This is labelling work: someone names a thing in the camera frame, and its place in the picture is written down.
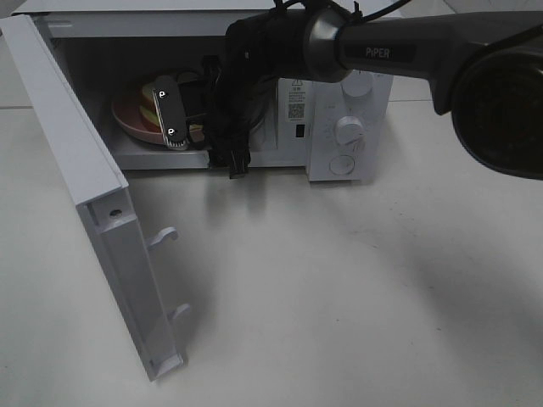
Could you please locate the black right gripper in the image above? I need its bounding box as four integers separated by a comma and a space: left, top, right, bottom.
201, 10, 311, 179

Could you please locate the toast sandwich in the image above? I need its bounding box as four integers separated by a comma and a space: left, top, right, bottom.
138, 72, 206, 132

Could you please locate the pink plate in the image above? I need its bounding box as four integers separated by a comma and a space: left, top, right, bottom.
110, 74, 209, 148

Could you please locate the white timer knob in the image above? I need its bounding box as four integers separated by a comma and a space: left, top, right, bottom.
333, 115, 364, 146

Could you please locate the round white door button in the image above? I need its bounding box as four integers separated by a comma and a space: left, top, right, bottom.
329, 155, 355, 176

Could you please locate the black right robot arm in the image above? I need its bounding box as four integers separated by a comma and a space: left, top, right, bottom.
204, 1, 542, 180

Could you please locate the glass microwave turntable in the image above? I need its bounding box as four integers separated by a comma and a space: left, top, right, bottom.
249, 93, 272, 135

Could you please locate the white warning label sticker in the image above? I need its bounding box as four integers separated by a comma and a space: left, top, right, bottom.
285, 79, 307, 122

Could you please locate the white microwave oven body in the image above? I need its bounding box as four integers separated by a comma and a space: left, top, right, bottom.
10, 1, 392, 181

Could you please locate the upper white power knob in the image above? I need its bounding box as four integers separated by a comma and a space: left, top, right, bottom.
340, 70, 373, 99

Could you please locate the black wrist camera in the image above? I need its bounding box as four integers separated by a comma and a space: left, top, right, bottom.
152, 70, 208, 151

